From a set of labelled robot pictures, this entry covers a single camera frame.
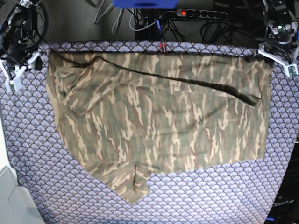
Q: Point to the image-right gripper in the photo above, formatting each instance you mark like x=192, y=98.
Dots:
x=281, y=40

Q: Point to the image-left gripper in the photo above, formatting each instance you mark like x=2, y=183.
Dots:
x=18, y=56

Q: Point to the camouflage T-shirt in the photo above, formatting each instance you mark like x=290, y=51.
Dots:
x=126, y=116

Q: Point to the image-left robot arm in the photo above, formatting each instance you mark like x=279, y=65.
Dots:
x=21, y=33

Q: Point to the image-right robot arm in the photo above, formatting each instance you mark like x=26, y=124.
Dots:
x=278, y=11

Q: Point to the black power strip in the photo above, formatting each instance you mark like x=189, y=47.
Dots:
x=201, y=14

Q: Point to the blue fan-pattern table cloth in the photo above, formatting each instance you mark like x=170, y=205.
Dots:
x=238, y=193

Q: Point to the red black table clamp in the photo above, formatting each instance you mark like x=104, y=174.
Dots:
x=163, y=47

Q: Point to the white plastic bin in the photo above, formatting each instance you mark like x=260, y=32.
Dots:
x=16, y=204

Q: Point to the black OpenArm box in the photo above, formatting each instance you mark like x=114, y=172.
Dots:
x=285, y=209

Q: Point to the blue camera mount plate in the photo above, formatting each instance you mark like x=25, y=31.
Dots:
x=145, y=4

